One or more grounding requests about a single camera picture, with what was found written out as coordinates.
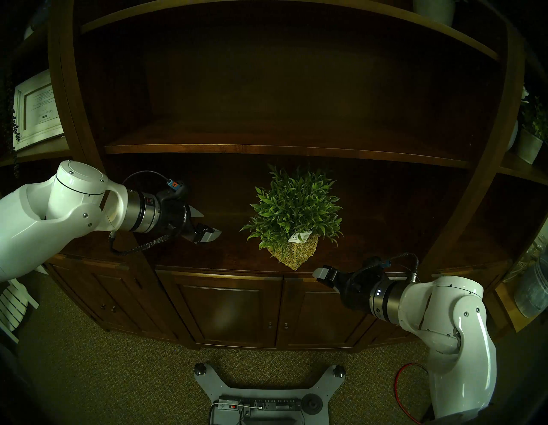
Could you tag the grey power strip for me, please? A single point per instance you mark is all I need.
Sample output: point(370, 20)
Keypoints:
point(265, 404)

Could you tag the light wooden side table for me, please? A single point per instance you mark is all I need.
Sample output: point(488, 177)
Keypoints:
point(509, 308)

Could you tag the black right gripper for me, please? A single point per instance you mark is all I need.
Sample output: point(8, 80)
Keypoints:
point(357, 287)

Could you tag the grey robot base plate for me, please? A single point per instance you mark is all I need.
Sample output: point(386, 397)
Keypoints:
point(274, 396)

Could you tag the large white ceramic vase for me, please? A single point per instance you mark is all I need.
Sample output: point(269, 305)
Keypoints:
point(434, 10)

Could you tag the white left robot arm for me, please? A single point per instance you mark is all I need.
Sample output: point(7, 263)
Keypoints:
point(43, 214)

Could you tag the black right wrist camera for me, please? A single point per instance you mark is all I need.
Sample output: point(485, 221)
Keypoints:
point(383, 262)

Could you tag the white paper price tag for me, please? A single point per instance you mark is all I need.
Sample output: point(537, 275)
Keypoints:
point(299, 237)

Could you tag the white wooden chair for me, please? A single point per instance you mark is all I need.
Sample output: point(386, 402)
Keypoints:
point(15, 304)

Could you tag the grey translucent jar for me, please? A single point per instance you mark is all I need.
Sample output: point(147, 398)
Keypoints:
point(533, 291)

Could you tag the black star knob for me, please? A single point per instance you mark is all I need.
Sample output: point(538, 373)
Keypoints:
point(339, 371)
point(200, 369)

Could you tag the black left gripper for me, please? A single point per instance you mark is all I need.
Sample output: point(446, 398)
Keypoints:
point(175, 216)

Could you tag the dark hanging bead plant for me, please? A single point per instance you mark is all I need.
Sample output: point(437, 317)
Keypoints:
point(16, 128)

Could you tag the fake plant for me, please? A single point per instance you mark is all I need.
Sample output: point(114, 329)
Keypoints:
point(295, 205)

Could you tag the white framed certificate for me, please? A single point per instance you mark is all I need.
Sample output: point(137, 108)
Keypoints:
point(38, 111)

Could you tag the dark wooden bookcase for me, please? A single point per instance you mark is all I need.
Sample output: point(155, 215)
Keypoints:
point(274, 150)

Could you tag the small white ceramic vase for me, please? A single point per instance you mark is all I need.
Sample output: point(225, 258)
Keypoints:
point(512, 137)

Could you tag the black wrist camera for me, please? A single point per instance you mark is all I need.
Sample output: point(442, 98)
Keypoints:
point(175, 188)
point(383, 262)

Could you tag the black round disc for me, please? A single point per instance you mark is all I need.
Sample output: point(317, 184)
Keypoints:
point(312, 405)

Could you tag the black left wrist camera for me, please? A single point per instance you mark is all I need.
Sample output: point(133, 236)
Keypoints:
point(175, 188)

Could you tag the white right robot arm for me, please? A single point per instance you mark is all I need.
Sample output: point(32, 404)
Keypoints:
point(462, 342)

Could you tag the wooden cabinet door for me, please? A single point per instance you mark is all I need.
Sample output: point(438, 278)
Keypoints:
point(231, 317)
point(317, 321)

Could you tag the green plant in white pot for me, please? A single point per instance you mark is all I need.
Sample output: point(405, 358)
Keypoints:
point(528, 145)

